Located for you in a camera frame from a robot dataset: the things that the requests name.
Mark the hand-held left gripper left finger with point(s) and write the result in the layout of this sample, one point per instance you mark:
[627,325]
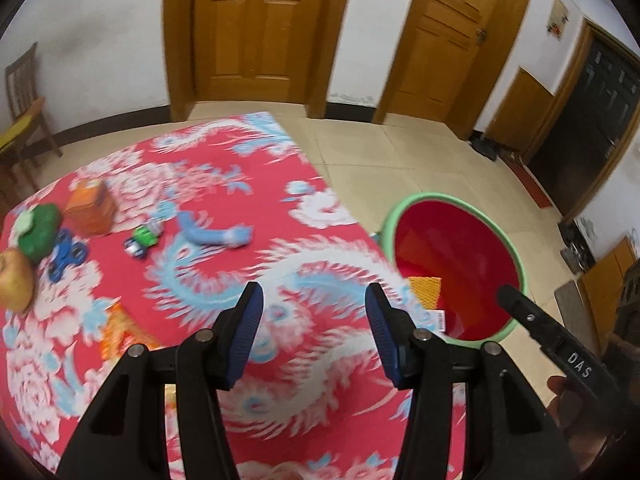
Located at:
[245,332]

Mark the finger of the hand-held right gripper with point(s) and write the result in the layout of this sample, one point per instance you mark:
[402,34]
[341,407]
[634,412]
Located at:
[545,330]

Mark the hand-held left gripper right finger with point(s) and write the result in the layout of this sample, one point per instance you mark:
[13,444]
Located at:
[382,335]

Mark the orange foam net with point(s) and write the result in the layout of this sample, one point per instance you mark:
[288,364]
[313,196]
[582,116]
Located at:
[425,292]

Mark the green plastic basin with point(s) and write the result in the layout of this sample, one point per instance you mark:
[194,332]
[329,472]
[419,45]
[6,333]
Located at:
[387,225]

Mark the red plastic basin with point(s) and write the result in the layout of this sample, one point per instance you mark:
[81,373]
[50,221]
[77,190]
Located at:
[450,240]

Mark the person's right hand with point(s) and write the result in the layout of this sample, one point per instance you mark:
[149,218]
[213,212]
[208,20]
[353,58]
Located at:
[580,425]

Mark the grey floor mat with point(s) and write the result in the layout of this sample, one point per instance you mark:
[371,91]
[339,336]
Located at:
[575,315]

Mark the white cloth label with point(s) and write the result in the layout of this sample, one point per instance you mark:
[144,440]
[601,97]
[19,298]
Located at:
[439,321]

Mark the wooden storage cabinet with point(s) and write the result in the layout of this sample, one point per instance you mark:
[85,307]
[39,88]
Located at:
[607,290]

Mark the dark grey junk pile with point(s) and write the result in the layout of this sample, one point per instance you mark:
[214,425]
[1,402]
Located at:
[577,247]

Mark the light blue toy bone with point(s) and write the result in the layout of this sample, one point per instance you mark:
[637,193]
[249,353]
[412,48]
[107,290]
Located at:
[210,235]

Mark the red printed blanket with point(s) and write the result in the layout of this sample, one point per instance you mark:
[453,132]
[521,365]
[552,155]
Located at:
[300,240]

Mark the orange snack packet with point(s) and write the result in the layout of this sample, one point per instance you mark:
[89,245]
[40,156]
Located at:
[125,335]

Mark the green toy car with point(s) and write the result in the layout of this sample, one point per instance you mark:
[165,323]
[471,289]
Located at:
[142,240]

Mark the red door mat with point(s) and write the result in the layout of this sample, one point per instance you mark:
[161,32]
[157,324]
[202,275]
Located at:
[527,182]

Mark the pair of dark shoes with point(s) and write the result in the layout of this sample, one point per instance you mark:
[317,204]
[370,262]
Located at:
[485,147]

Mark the blue fidget spinner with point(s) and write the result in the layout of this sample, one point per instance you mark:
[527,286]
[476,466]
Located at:
[67,255]

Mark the orange carton box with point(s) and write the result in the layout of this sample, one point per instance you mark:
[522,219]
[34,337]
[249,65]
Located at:
[90,207]

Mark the black entrance door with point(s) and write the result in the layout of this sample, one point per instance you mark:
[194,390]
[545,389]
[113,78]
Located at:
[595,120]

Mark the green plush toy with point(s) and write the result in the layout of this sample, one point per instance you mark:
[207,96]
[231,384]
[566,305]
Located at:
[42,232]

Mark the yellow red apple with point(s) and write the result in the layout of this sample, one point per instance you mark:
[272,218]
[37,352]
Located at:
[15,282]

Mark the wooden panel door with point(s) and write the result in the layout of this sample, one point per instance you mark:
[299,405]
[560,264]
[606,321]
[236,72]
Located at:
[250,25]
[445,35]

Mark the wooden chair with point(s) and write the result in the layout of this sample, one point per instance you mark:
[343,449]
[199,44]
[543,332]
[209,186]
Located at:
[25,105]

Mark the low wooden wall cabinet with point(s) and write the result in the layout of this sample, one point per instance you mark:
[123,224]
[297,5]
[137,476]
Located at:
[520,110]

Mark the framed wall picture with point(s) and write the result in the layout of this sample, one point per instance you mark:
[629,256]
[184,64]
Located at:
[558,17]

